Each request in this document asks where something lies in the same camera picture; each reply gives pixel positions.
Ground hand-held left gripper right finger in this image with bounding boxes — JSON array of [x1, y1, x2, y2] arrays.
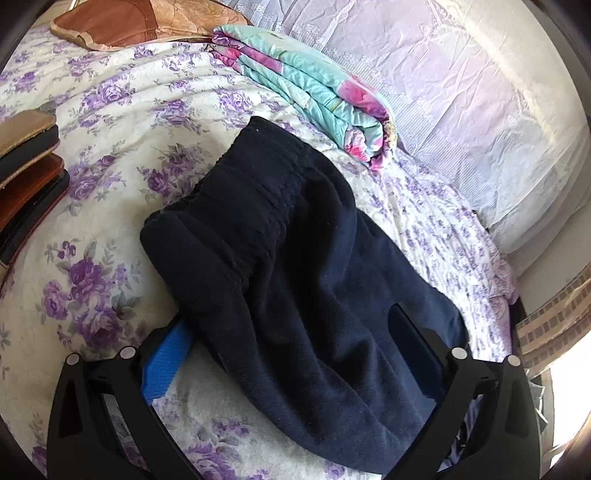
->
[[382, 301, 542, 480]]

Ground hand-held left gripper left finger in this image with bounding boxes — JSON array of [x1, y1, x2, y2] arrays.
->
[[46, 318, 205, 480]]

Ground navy blue pants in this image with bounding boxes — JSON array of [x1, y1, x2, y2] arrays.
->
[[140, 115, 469, 476]]

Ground purple floral bedspread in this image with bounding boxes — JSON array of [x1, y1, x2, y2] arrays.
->
[[0, 23, 518, 480]]

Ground white lace curtain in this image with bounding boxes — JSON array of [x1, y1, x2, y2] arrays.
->
[[226, 0, 583, 256]]

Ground tan leather pad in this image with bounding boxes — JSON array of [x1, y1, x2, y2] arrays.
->
[[0, 110, 61, 188]]

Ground folded teal pink floral blanket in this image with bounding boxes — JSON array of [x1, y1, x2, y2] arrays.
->
[[212, 24, 399, 172]]

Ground brown leather cushion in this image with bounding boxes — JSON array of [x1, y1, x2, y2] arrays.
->
[[50, 0, 254, 51]]

